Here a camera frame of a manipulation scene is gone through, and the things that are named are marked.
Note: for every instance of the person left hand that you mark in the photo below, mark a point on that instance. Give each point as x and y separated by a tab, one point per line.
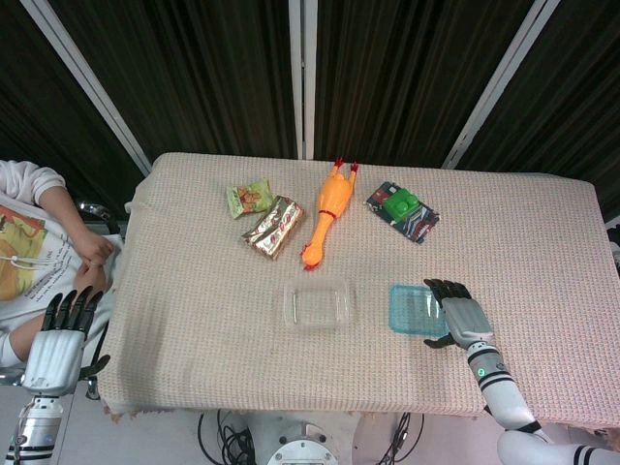
97	249

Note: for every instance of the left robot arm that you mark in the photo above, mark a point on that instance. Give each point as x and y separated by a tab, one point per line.
39	426

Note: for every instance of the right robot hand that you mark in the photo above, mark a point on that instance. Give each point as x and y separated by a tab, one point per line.
465	319

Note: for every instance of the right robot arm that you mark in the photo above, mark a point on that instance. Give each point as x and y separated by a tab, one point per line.
499	397

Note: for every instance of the person left forearm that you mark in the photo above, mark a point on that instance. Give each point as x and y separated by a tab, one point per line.
58	208

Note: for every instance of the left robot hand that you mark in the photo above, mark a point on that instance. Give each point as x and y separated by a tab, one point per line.
53	353

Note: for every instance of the teal container lid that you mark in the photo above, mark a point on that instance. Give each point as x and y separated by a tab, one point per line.
412	310

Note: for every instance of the orange rubber chicken toy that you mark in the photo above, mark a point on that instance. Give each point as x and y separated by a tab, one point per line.
334	194

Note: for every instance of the beige woven tablecloth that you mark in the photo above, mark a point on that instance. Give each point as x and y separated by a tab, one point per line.
194	315

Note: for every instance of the green snack packet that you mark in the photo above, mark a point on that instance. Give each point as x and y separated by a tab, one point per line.
247	196

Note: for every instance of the green toy building block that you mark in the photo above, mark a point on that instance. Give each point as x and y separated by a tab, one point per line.
402	204

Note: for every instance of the white frame post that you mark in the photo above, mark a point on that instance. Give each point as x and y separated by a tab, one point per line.
499	87
302	77
87	82

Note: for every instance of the person right forearm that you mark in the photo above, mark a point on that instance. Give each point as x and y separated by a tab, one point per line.
21	339

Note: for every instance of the gold red-print snack package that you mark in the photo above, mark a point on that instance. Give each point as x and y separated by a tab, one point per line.
273	227

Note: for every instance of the seated person in white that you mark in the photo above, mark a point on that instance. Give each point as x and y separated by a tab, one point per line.
24	286

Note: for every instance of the dark patterned snack packet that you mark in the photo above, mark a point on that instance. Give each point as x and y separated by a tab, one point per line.
421	227

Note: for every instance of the white silver robot base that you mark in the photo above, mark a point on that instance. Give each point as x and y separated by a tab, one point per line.
302	443

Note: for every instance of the clear plastic container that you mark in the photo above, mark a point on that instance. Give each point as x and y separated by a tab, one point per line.
315	305

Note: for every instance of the person right hand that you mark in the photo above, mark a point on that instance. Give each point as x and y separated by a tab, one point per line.
89	278

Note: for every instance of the dark brown curtain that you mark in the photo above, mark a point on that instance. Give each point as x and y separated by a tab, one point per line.
203	72

